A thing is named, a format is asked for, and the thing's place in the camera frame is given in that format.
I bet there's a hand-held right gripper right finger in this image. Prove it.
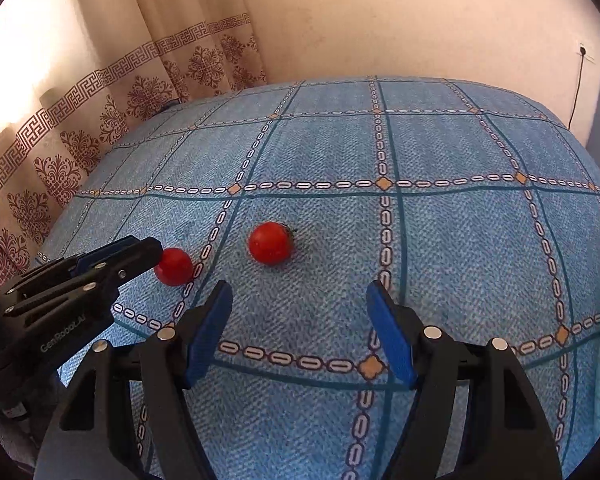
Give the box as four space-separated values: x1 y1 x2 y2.
366 280 563 480

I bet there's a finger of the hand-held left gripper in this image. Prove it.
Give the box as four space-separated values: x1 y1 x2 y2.
2 238 164 319
0 236 139 302

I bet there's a beige patterned curtain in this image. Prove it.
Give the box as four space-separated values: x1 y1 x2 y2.
0 0 270 291

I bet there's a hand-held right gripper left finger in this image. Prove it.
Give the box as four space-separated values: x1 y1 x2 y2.
36 280 234 480

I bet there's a blue patterned bedsheet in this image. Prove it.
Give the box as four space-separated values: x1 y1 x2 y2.
30 76 600 480

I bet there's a black power cable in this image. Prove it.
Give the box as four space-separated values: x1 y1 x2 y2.
567 50 586 131

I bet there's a red tomato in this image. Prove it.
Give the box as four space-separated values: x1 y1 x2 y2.
248 221 297 265
154 247 195 287

